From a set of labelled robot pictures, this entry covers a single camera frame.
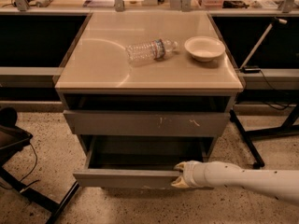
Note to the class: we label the white pole with black base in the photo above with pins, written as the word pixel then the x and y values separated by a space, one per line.
pixel 243 68

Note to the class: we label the black stand right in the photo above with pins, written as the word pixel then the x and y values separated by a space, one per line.
pixel 288 127

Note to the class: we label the grey top drawer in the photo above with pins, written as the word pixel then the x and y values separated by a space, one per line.
pixel 138 123

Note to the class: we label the black stand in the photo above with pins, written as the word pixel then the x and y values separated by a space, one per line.
pixel 288 127
pixel 12 140

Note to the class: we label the black stand left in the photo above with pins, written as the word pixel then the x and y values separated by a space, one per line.
pixel 12 140

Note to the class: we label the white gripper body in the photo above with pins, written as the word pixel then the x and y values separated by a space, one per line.
pixel 191 174

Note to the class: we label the white bowl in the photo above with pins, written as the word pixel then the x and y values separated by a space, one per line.
pixel 204 48

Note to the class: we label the grey drawer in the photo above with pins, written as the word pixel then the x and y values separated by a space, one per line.
pixel 138 123
pixel 138 162

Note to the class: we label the clear plastic water bottle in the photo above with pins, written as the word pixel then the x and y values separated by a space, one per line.
pixel 153 50

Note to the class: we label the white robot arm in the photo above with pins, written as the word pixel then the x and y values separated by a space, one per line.
pixel 282 185

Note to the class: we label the grey three-drawer cabinet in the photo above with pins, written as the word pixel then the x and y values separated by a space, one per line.
pixel 99 77

